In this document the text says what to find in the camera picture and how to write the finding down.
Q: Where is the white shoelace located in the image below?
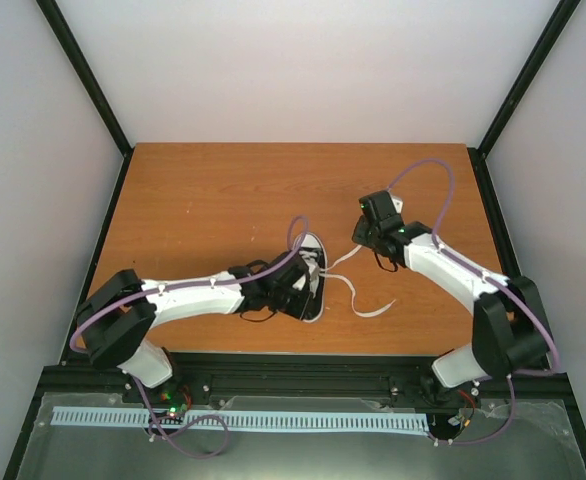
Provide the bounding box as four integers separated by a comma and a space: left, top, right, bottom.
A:
317, 242, 398, 319

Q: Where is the black white canvas sneaker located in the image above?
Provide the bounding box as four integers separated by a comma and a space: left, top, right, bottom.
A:
294, 233, 327, 323

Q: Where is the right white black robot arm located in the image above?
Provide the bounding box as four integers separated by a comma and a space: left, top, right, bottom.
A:
352, 190, 559, 403

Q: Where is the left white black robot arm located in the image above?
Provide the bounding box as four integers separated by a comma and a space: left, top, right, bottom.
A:
77, 247, 326, 403

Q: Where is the small electronics board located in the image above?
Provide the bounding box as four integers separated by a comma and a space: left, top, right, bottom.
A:
150, 385, 193, 425

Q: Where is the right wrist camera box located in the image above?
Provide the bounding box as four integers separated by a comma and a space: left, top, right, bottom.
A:
389, 194, 403, 214

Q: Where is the black aluminium frame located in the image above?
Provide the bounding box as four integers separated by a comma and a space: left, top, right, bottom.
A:
4, 0, 586, 479

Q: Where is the light blue slotted cable duct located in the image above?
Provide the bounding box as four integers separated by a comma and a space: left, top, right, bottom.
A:
50, 406, 429, 436

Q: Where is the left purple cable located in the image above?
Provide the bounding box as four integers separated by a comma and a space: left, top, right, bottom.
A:
70, 214, 310, 457

